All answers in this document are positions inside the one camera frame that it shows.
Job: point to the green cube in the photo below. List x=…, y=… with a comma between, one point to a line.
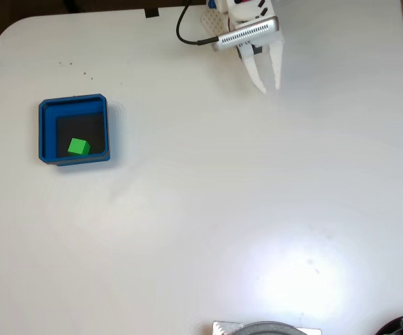
x=77, y=146

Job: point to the blue box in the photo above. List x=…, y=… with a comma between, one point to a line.
x=45, y=132

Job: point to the black tape piece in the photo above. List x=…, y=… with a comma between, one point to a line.
x=151, y=13

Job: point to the grey round object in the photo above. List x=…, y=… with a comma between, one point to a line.
x=269, y=328

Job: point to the silver metal plate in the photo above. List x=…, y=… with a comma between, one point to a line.
x=222, y=328

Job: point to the silver camera box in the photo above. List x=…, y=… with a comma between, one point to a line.
x=246, y=33

